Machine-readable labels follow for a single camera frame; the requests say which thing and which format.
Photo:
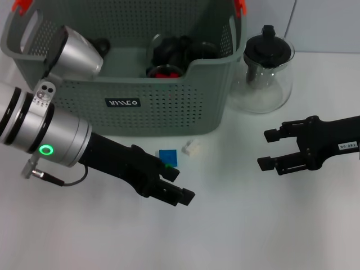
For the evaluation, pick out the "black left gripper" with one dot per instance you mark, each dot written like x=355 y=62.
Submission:
x=121 y=160

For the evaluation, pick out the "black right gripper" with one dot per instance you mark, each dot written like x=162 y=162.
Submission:
x=329 y=140

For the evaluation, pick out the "blue square brick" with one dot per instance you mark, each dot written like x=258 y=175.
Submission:
x=168 y=155

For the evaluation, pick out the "white toy brick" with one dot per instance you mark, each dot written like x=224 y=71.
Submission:
x=191 y=146

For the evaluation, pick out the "large red toy brick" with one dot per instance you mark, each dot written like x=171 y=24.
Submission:
x=161 y=75

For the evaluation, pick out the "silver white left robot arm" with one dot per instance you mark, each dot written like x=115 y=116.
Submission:
x=56 y=135

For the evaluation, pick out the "grey-green perforated storage bin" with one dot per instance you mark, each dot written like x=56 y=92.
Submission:
x=168 y=112

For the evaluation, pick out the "clear glass teapot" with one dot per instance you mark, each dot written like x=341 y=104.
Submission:
x=258 y=95

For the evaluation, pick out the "black glass teapot lid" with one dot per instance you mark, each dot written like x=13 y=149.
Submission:
x=267 y=47

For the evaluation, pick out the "black clay teapot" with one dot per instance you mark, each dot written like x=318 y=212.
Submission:
x=101 y=45

